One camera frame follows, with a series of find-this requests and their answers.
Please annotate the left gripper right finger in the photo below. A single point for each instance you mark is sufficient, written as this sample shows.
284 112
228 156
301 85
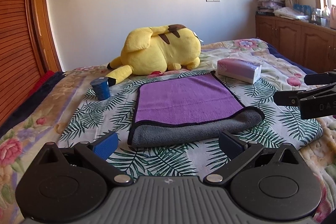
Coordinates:
240 153

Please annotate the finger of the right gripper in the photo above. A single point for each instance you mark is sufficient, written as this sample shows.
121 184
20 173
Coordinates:
325 78
287 98

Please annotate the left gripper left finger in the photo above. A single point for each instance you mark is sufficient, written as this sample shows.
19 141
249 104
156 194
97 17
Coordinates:
93 156

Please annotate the purple and grey towel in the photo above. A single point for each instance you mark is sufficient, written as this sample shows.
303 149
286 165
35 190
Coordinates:
188 109

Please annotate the floral bed blanket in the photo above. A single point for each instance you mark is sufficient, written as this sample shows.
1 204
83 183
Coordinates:
70 113

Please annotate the wooden cabinet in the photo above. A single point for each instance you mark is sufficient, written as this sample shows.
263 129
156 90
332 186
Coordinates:
306 44

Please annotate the leaf pattern cloth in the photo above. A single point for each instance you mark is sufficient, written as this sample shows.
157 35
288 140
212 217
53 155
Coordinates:
93 119

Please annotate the purple tissue pack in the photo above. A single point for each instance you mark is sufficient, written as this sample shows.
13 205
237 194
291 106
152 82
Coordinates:
246 71

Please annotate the bottles on cabinet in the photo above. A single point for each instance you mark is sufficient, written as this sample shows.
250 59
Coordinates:
323 17

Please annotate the blue cup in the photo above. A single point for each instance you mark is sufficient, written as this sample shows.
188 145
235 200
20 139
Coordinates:
101 88

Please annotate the white plastic bag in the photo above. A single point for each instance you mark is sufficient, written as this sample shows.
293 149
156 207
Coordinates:
289 13

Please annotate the dark blue red blanket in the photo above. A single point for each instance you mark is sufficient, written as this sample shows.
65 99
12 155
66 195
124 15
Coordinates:
35 97

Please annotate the stack of folded linens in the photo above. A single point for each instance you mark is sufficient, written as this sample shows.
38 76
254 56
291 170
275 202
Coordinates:
267 7

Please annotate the yellow plush toy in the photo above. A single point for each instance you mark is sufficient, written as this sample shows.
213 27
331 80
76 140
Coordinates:
155 49

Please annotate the wooden slatted headboard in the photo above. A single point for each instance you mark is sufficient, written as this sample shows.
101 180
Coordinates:
21 64

